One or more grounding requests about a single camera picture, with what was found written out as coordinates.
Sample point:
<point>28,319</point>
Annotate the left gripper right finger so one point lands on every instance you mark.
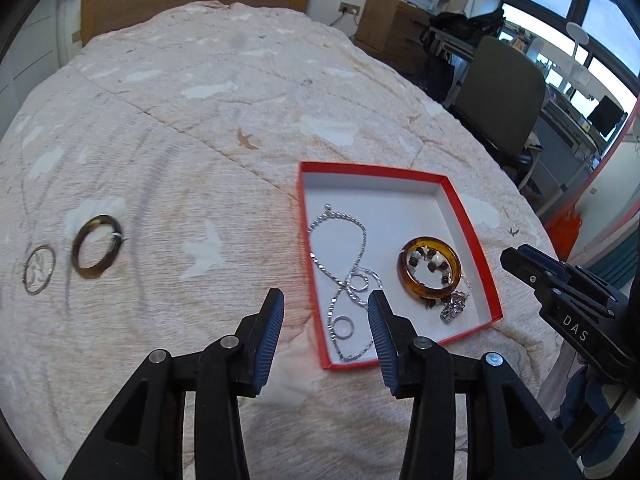
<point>509,434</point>

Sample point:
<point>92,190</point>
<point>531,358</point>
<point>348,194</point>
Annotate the wall power socket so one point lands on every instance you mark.
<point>348,8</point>

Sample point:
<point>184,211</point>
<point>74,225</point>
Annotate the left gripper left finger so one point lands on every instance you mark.
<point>140,434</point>

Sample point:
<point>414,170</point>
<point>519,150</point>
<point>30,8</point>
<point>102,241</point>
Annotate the twisted silver bangle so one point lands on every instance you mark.
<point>357,281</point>

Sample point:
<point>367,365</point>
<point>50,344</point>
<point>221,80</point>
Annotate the white sliding wardrobe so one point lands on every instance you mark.
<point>31,59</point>

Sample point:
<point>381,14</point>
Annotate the beige cloud pattern duvet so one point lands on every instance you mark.
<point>161,166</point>

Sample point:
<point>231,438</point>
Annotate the wooden nightstand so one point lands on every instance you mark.
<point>390,31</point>

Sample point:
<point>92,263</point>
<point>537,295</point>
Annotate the thin metal hoop bangle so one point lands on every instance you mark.
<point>38,269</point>

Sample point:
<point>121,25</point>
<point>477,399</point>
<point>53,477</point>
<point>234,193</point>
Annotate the grey office chair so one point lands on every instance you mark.
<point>499,102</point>

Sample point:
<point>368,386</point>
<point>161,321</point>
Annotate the white desk lamp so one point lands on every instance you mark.
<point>580,37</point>

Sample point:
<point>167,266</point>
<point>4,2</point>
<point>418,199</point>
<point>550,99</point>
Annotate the red jewelry box tray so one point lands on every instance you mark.
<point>363,215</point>

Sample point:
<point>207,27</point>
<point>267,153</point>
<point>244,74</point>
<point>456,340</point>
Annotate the desk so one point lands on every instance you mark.
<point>565,153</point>

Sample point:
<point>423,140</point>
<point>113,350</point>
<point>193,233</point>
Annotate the black bag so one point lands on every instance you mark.
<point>468,30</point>

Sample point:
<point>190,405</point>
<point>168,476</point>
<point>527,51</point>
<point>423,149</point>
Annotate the amber resin bangle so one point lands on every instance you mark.
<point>429,269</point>

